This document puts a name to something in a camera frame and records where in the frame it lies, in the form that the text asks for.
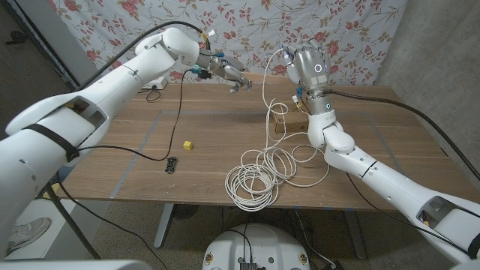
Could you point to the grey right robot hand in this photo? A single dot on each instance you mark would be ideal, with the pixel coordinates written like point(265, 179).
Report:
point(311, 67)

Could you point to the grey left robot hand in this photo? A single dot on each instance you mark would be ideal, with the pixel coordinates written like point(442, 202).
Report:
point(228, 69)

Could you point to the long wooden stick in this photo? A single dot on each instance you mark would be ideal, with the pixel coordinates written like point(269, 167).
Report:
point(270, 78)

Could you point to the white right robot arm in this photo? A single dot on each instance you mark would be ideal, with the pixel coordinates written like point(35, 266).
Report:
point(375, 176)

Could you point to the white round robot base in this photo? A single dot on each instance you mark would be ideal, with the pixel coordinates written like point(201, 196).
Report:
point(257, 243)

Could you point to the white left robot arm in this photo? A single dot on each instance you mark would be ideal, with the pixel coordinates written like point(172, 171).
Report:
point(112, 82)

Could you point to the brown cardboard package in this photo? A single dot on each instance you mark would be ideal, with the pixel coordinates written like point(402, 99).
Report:
point(292, 122)

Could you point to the small yellow block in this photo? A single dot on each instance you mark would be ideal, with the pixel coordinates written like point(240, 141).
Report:
point(187, 145)

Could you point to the small black toy car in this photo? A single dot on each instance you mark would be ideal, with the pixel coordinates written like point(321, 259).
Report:
point(171, 165)

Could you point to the floral backdrop cloth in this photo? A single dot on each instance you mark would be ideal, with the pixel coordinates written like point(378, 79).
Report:
point(356, 22)

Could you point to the white power strip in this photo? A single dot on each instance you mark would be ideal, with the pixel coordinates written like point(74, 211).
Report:
point(159, 83)

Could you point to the dark round fan grille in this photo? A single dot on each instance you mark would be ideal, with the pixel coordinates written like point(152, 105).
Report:
point(185, 212)

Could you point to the white table leg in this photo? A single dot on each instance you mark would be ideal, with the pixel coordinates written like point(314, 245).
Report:
point(164, 225)

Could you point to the grey table leg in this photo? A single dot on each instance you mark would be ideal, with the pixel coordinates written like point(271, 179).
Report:
point(355, 232)

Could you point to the black floor object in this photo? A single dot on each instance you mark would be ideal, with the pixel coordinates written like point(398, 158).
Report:
point(15, 37)

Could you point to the white floor platform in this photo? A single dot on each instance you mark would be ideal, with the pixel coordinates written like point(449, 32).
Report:
point(56, 240)

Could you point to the white robot torso edge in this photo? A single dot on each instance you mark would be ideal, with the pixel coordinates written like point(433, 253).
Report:
point(75, 265)

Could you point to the white sneaker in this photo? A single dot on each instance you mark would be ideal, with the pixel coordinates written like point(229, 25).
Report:
point(30, 232)

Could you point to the dark baseboard rail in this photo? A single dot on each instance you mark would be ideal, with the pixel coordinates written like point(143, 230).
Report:
point(56, 60)

